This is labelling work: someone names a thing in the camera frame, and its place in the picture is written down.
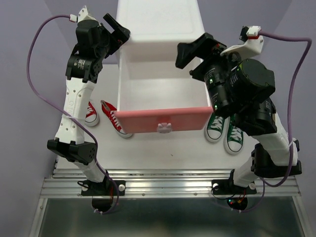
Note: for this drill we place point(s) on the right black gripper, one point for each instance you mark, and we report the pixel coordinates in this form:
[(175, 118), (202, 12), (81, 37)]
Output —
[(200, 48)]

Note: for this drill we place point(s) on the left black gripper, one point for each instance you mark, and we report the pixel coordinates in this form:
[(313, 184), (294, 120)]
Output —
[(124, 33)]

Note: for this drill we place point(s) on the pink drawer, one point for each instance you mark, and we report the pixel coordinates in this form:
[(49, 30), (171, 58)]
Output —
[(155, 96)]

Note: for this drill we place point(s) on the green sneaker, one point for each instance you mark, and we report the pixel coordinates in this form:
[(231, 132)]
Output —
[(213, 130), (234, 138)]

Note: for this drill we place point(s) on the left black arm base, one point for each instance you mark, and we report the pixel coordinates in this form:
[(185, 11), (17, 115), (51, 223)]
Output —
[(105, 195)]

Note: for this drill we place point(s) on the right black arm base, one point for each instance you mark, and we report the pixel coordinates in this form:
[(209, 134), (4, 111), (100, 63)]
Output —
[(235, 196)]

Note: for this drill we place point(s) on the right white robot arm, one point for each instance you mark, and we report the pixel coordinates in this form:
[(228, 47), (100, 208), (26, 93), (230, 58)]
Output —
[(239, 88)]

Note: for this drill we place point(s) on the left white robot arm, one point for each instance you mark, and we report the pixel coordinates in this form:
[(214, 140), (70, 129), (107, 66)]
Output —
[(69, 141)]

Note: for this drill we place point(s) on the white shoe cabinet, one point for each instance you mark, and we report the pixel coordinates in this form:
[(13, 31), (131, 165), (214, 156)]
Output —
[(157, 26)]

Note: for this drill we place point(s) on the red sneaker near cabinet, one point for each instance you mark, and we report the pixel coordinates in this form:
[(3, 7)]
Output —
[(109, 110)]

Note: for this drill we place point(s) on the red sneaker far left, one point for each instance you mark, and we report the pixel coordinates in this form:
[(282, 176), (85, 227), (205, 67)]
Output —
[(92, 117)]

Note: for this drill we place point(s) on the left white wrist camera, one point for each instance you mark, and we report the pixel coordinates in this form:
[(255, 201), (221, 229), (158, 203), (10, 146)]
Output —
[(83, 14)]

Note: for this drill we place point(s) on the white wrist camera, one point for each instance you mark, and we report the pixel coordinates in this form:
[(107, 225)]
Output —
[(83, 14), (252, 43)]

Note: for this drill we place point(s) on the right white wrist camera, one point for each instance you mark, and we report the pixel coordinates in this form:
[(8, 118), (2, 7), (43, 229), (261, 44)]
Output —
[(252, 43)]

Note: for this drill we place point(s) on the aluminium mounting rail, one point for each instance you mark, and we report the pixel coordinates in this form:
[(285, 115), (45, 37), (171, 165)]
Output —
[(140, 183)]

